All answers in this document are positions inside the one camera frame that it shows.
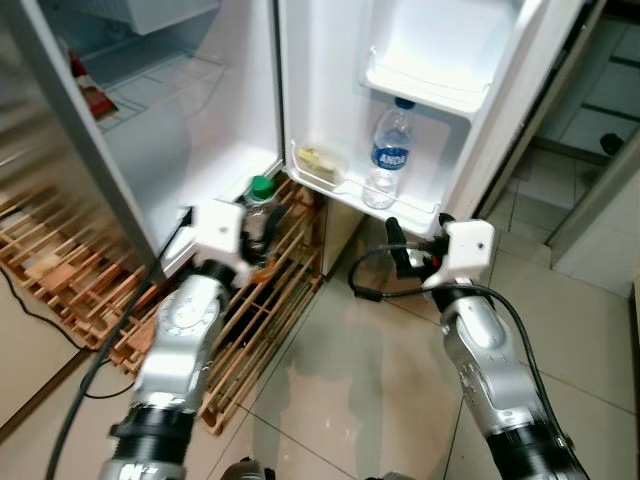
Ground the blue label water bottle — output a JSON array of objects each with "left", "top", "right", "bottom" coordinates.
[{"left": 361, "top": 96, "right": 417, "bottom": 211}]

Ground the clear fridge drawer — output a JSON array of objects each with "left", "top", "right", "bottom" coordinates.
[{"left": 68, "top": 0, "right": 223, "bottom": 37}]

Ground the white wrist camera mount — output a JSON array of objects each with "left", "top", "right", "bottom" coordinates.
[
  {"left": 188, "top": 198, "right": 248, "bottom": 273},
  {"left": 422, "top": 219, "right": 497, "bottom": 293}
]

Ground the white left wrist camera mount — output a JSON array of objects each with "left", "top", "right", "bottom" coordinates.
[{"left": 188, "top": 198, "right": 248, "bottom": 273}]

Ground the white door frame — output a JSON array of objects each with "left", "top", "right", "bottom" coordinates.
[{"left": 546, "top": 135, "right": 640, "bottom": 273}]

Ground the green cap drink bottle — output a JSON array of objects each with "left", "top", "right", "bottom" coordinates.
[{"left": 238, "top": 174, "right": 289, "bottom": 284}]

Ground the red food packet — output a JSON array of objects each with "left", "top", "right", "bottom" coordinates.
[{"left": 66, "top": 48, "right": 118, "bottom": 123}]

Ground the thin black floor cable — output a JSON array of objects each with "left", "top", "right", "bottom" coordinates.
[{"left": 0, "top": 262, "right": 136, "bottom": 401}]

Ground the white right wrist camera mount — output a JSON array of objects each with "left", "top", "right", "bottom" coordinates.
[{"left": 422, "top": 219, "right": 497, "bottom": 293}]

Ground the dark grey fridge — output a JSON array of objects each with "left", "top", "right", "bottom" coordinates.
[{"left": 0, "top": 0, "right": 291, "bottom": 286}]

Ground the yellow food packet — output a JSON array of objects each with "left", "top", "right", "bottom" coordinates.
[{"left": 296, "top": 147, "right": 348, "bottom": 188}]

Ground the wooden slatted rack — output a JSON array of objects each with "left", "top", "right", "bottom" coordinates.
[{"left": 0, "top": 172, "right": 328, "bottom": 438}]

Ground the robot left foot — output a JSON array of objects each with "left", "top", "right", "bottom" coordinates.
[{"left": 220, "top": 457, "right": 265, "bottom": 480}]

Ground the white fridge door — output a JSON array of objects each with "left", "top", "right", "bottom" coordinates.
[{"left": 276, "top": 0, "right": 589, "bottom": 239}]

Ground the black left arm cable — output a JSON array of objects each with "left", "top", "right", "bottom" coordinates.
[{"left": 45, "top": 215, "right": 196, "bottom": 480}]

